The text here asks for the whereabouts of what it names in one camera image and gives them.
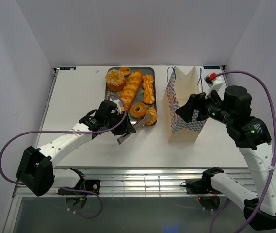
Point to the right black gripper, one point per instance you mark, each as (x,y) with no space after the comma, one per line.
(197,102)

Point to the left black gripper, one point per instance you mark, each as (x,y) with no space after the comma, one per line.
(126,127)

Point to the metal tongs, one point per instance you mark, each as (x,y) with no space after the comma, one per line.
(136,126)

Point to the blue checkered paper bag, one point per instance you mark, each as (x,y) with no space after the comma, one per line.
(179,88)

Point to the striped croissant bread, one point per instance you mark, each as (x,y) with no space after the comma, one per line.
(154,116)

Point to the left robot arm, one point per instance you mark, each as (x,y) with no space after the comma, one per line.
(37,169)

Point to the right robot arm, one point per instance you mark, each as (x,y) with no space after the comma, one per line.
(253,140)

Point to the sugared round cake bread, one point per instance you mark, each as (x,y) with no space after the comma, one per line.
(115,80)

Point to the long baguette bread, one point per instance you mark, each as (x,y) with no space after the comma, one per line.
(131,88)

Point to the twisted orange pastry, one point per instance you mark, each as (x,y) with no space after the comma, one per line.
(148,90)

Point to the right logo sticker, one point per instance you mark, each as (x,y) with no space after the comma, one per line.
(211,67)

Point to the logo sticker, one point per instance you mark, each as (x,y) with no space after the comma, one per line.
(68,68)
(211,67)

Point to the small round bun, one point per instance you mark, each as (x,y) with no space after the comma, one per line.
(125,70)

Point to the left logo sticker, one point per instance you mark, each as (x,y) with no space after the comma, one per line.
(68,68)

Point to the ring donut bread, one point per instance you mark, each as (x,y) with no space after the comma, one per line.
(138,110)

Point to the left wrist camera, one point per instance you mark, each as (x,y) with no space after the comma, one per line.
(119,105)

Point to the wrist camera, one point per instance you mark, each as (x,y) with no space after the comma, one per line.
(214,83)
(119,105)

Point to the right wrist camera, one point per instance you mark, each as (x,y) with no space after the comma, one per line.
(214,83)

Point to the aluminium frame rail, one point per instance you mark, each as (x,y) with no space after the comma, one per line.
(138,182)

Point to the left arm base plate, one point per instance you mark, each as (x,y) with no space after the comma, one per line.
(88,185)

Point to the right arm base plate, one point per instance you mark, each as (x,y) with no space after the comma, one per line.
(195,186)

